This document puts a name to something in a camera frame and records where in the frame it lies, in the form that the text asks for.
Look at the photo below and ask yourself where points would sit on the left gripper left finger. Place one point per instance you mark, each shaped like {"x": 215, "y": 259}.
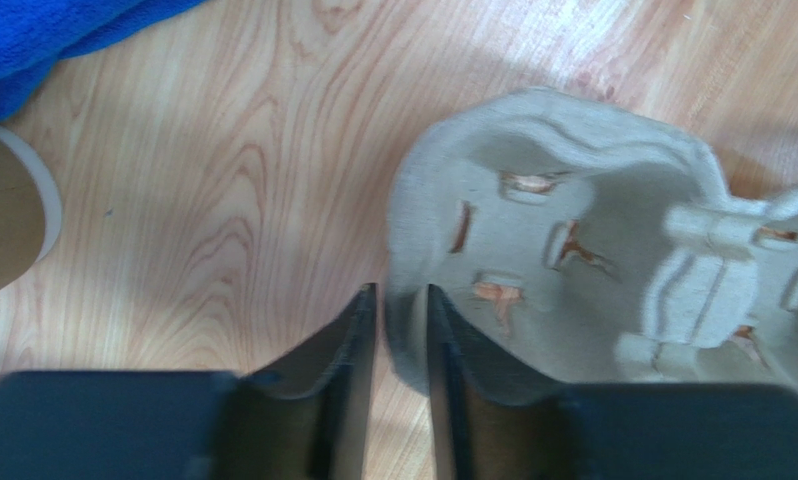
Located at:
{"x": 305, "y": 415}

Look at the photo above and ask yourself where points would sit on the single brown paper cup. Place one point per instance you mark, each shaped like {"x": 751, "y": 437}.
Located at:
{"x": 30, "y": 208}

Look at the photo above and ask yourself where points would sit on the blue folded cloth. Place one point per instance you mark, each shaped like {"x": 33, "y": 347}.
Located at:
{"x": 35, "y": 35}

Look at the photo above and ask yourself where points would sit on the single pulp cup carrier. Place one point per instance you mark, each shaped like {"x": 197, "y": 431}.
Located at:
{"x": 594, "y": 244}

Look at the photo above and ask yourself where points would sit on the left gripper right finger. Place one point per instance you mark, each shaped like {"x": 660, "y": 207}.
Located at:
{"x": 493, "y": 416}

